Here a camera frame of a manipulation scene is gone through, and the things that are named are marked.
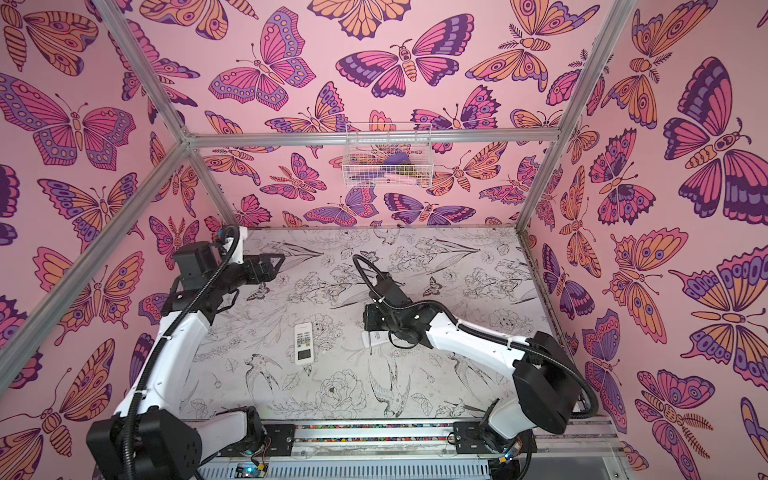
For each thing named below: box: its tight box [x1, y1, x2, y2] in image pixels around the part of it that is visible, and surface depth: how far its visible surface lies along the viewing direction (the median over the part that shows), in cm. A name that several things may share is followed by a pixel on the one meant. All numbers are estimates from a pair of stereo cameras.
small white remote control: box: [294, 322, 314, 365], surface depth 91 cm
